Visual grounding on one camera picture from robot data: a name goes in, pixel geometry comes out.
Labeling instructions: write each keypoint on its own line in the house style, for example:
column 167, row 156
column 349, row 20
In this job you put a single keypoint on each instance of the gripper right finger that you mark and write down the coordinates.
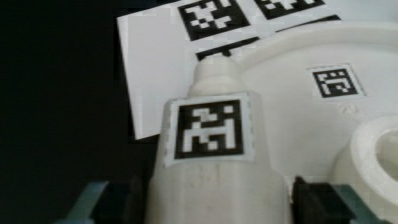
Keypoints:
column 327, row 204

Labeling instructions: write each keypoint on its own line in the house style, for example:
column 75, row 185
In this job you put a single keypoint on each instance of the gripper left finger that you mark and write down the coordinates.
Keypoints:
column 109, row 204

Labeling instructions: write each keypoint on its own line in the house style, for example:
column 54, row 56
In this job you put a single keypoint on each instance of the white cylindrical table leg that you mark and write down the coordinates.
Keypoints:
column 215, row 185

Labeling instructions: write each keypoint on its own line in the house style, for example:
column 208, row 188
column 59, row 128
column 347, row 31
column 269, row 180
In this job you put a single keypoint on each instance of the white round table top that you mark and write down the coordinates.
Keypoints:
column 322, row 69

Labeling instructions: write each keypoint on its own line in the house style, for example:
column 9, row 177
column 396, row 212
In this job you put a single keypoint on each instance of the white marker sheet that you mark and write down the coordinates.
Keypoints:
column 183, row 31

